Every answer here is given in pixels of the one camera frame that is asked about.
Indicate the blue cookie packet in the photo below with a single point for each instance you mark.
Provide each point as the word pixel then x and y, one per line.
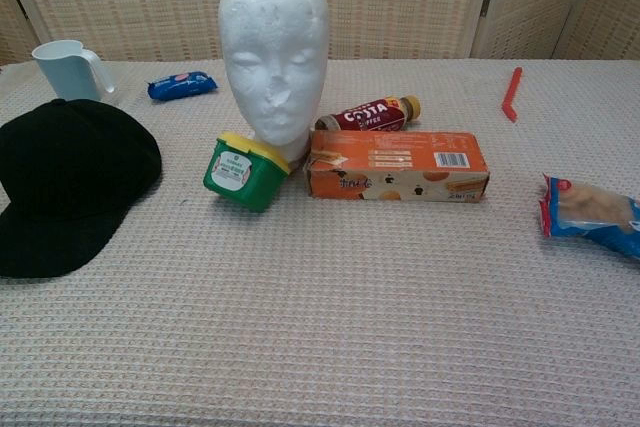
pixel 180 84

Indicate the Costa coffee bottle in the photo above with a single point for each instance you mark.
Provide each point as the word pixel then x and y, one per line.
pixel 367 114

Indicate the metal screen hinge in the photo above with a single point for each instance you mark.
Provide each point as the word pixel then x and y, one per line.
pixel 486 3

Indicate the orange biscuit box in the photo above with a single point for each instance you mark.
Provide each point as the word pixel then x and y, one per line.
pixel 395 157

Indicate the black cap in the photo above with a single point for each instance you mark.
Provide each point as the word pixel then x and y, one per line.
pixel 75 172

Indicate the beige waffle-weave tablecloth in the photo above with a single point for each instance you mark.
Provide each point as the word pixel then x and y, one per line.
pixel 320 322

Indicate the blue snack bag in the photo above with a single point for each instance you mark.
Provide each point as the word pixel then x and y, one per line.
pixel 595 212

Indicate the green tub with yellow lid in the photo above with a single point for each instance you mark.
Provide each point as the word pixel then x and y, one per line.
pixel 240 172

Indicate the red plastic bent stick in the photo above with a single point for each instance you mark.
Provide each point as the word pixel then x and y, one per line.
pixel 513 92

